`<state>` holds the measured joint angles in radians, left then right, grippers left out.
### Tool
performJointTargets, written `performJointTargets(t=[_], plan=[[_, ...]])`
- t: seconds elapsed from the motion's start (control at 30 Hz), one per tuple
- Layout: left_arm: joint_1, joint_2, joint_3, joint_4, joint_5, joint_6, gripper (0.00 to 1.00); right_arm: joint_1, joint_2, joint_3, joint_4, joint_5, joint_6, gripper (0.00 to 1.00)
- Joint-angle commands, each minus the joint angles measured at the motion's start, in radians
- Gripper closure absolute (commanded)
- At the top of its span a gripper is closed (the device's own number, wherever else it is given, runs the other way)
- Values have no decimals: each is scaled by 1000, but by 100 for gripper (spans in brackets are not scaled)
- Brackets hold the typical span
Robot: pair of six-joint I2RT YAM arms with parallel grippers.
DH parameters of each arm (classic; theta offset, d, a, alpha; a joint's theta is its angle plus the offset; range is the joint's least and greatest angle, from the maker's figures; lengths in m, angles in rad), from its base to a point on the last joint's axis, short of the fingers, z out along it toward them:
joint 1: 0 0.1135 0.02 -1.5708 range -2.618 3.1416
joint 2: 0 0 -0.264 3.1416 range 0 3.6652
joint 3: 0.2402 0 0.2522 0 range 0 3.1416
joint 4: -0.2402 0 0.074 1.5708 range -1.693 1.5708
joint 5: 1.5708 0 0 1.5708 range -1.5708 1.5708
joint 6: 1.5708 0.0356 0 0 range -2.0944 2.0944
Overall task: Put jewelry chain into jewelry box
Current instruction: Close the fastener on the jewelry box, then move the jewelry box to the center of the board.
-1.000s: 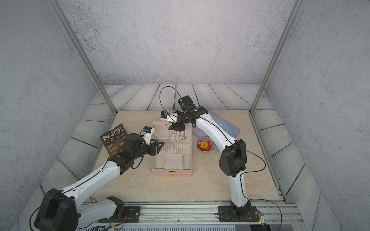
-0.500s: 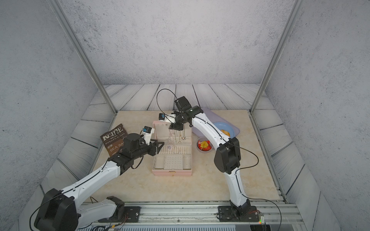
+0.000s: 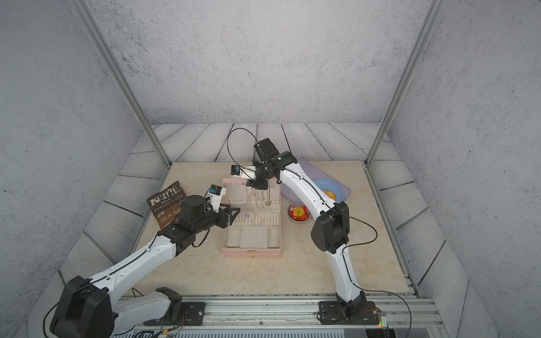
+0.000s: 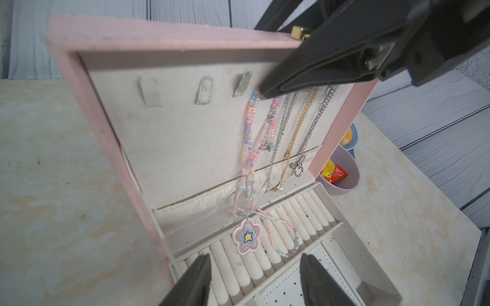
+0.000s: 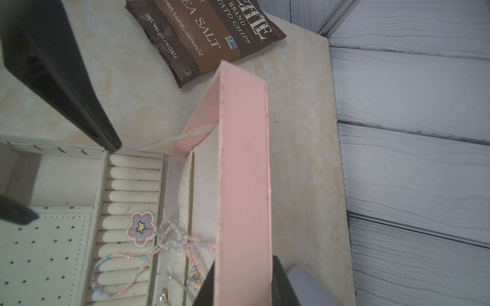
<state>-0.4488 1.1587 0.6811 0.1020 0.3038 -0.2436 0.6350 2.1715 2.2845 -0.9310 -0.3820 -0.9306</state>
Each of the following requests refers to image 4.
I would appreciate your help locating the blue plate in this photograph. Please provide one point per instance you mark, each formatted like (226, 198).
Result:
(350, 147)

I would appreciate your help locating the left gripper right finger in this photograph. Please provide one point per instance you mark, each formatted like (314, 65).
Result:
(318, 286)

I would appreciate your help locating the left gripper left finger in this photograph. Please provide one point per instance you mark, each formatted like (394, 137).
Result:
(193, 288)

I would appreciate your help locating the purple bowl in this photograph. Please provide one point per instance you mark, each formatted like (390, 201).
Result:
(343, 159)

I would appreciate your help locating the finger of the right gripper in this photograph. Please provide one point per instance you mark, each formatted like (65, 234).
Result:
(279, 11)

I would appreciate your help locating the yellow bread roll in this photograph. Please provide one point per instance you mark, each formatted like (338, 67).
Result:
(347, 139)

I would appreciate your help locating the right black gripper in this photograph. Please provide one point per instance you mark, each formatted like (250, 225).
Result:
(360, 41)

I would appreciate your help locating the red yellow snack packet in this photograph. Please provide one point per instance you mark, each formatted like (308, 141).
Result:
(332, 172)

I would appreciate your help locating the pink jewelry box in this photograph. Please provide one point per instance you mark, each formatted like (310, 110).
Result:
(168, 102)

